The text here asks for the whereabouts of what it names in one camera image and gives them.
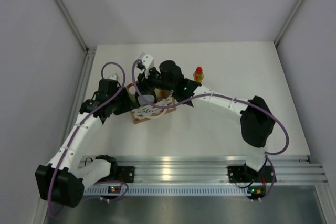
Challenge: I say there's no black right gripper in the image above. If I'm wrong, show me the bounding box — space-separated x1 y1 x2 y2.
134 67 175 94

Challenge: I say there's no burlap canvas bag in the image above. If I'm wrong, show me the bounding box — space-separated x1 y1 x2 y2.
127 84 176 124

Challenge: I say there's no yellow oil bottle red cap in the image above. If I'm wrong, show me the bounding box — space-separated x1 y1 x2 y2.
193 66 204 83

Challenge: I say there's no cream pump lotion bottle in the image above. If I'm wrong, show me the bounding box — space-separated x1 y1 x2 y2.
138 94 156 106

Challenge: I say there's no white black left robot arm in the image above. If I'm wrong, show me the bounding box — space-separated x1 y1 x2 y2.
35 79 131 208

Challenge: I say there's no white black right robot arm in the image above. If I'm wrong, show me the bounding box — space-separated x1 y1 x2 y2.
132 59 276 180

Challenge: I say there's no white-capped pale green bottle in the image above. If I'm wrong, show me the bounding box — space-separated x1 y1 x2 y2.
128 86 137 102

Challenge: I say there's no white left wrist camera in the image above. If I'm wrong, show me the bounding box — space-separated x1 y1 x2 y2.
108 74 119 81

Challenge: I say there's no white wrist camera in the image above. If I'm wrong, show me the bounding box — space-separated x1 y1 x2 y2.
136 53 154 71
108 74 119 81

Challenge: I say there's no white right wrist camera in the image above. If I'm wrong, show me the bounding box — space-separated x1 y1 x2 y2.
136 53 154 71

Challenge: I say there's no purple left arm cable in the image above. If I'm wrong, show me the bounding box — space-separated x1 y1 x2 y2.
47 61 129 218

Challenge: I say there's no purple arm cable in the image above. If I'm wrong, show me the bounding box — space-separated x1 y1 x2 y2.
47 61 129 218
131 60 290 204

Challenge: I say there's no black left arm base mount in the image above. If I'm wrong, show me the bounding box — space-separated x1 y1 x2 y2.
117 166 135 183

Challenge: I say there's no aluminium frame rail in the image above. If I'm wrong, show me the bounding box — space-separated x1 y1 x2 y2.
80 155 329 186

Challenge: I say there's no perforated cable duct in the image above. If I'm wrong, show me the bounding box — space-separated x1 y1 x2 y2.
84 185 251 196

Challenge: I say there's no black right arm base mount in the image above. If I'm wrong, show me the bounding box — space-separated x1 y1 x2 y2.
227 165 275 184

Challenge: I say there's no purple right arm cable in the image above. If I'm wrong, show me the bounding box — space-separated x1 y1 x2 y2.
131 60 290 204

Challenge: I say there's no left corner aluminium post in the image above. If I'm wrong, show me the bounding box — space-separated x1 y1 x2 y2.
54 0 88 53

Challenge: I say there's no corner aluminium post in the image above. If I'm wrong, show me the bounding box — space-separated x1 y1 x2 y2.
274 0 306 48
54 0 88 53

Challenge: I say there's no right corner aluminium post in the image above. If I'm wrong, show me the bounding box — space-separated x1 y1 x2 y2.
274 0 306 48

